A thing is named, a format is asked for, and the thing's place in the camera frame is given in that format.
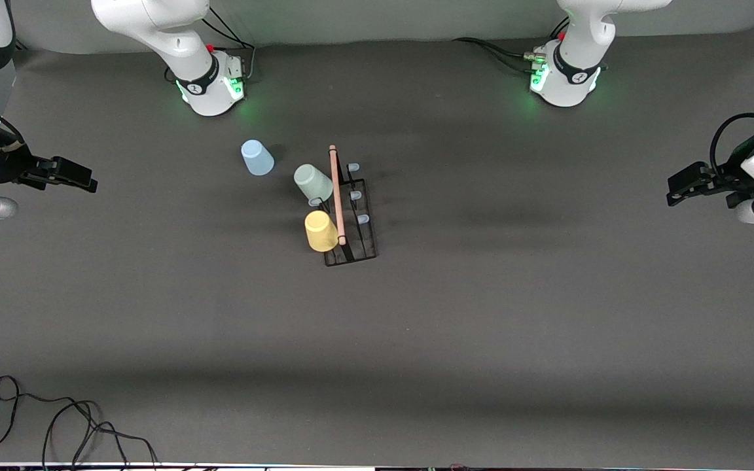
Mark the dark grey table mat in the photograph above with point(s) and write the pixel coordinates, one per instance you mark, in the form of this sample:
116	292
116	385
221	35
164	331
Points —
547	294

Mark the light blue plastic cup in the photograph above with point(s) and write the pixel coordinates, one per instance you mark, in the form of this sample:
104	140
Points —
257	157

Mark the yellow plastic cup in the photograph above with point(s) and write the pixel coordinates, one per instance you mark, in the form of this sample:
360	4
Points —
320	232

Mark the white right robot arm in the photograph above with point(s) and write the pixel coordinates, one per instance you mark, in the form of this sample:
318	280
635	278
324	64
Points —
174	39

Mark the pale green plastic cup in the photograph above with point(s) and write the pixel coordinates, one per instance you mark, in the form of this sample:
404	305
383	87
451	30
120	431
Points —
311	182

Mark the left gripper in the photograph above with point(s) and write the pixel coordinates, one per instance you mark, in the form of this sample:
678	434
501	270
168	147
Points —
735	166

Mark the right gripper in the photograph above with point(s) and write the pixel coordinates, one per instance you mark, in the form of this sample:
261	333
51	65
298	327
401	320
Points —
2	163

